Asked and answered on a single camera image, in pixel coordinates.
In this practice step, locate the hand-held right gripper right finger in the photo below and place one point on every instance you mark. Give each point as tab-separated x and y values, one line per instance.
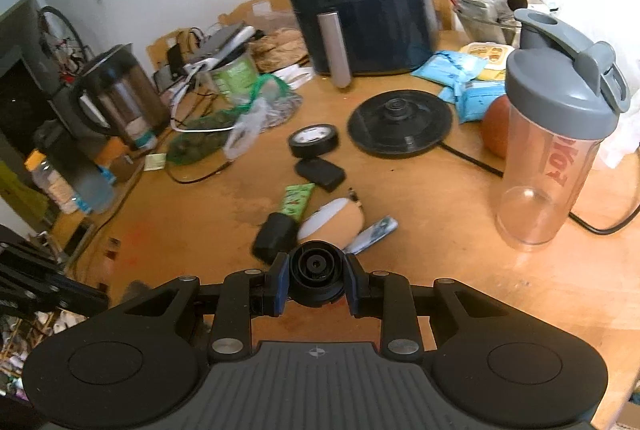
353	285

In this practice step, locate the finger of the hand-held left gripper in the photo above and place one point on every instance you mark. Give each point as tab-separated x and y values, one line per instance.
45	295

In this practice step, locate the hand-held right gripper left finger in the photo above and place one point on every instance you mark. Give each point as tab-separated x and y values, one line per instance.
280	285

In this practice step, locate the black round cap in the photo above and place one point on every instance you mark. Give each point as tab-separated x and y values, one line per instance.
316	294

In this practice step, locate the black rounded case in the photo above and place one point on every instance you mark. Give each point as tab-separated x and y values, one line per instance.
272	237

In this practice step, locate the blue and white sachet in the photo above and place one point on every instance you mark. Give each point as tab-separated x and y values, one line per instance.
375	232

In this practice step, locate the beige and white round pouch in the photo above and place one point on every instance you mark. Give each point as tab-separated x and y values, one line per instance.
340	220

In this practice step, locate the green snack packet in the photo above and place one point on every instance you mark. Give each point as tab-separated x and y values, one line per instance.
297	202

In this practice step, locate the plastic bottle yellow cap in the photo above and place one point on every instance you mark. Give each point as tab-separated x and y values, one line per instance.
50	185

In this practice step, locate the small flat black box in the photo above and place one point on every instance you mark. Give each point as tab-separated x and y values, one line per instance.
320	172

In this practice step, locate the black tape roll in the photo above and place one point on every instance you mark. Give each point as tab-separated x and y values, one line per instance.
300	151

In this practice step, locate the brown jar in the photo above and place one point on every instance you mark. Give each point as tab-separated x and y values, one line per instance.
112	157

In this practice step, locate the clear plastic bag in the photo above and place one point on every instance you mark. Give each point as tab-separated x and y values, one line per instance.
245	130

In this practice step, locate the green mesh bag of nuts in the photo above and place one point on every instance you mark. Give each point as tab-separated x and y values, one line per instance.
200	140

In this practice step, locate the black kettle base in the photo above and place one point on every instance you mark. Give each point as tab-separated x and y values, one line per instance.
400	125

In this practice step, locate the green tea bag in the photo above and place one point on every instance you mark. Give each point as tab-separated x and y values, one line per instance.
155	161

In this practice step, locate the white paper cards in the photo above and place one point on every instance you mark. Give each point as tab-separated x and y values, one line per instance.
295	75

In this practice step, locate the dark cabinet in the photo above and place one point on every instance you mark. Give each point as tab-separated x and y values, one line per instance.
20	85

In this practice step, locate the orange fruit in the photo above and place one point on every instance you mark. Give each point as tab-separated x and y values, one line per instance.
495	127

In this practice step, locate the green cylindrical can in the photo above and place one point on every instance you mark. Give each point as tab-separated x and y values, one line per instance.
235	77

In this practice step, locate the steel electric kettle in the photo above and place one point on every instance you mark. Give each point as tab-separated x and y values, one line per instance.
125	95

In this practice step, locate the clear shaker bottle grey lid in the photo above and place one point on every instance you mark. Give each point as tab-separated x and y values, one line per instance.
545	160

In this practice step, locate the brown paper bag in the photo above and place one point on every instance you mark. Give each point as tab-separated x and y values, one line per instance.
280	47

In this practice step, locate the grey power bank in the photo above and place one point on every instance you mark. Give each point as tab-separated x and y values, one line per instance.
220	42

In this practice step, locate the black power adapter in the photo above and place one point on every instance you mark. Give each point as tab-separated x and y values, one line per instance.
176	56

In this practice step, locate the bicycle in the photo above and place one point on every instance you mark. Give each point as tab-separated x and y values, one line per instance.
60	35

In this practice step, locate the yellow wipes pack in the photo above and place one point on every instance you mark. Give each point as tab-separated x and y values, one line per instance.
492	57

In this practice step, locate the dark blue air fryer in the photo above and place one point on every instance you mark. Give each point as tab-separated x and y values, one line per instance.
380	0

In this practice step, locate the white tissue paper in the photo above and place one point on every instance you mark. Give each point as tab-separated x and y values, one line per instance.
620	125

